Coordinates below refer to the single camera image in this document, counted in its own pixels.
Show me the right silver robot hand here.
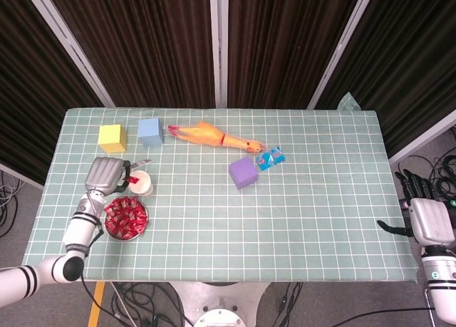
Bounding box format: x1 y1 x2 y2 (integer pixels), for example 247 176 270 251
376 169 456 248

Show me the dark brown partition panel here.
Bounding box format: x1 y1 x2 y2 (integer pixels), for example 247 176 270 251
227 0 366 110
42 0 217 109
315 0 456 157
0 0 104 185

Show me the white partition base rail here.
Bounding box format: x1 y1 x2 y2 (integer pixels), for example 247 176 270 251
0 162 46 191
388 108 456 166

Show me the blue snack packet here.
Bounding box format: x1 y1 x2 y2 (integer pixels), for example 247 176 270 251
255 145 286 172

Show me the orange rubber chicken toy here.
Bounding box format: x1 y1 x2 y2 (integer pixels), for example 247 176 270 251
167 120 267 155

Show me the white paper cup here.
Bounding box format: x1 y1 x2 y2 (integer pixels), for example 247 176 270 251
126 170 155 198

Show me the black cable with inline plug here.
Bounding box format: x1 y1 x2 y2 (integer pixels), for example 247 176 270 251
270 282 304 327

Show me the green checked tablecloth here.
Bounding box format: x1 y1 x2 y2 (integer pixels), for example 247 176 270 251
18 91 420 284

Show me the grey floor cable bundle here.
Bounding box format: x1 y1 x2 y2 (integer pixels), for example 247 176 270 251
0 170 24 239

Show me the metal bowl of red candies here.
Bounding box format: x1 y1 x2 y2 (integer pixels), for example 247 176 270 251
104 195 150 242

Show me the long black cable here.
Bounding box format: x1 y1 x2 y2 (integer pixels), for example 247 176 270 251
333 307 437 327

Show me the yellow floor tape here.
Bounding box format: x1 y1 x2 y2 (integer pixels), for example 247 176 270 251
87 281 107 327

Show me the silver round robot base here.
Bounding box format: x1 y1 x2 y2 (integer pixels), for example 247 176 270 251
170 282 271 327

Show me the white partition frame post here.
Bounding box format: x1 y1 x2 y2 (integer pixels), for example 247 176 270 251
306 0 379 110
209 0 229 109
20 0 117 109

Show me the light blue foam cube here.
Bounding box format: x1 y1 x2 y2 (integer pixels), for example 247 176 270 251
137 118 165 148

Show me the yellow foam cube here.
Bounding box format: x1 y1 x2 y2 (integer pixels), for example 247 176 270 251
98 124 128 155

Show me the black floor cable bundle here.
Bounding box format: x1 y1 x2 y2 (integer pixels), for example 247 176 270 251
395 125 456 202
81 280 195 327

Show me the purple foam cube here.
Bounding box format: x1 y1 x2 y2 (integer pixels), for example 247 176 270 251
228 155 259 191

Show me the black box with green light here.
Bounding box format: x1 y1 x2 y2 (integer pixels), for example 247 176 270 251
445 197 456 232

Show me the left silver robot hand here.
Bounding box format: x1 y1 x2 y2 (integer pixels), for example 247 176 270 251
84 156 140 197

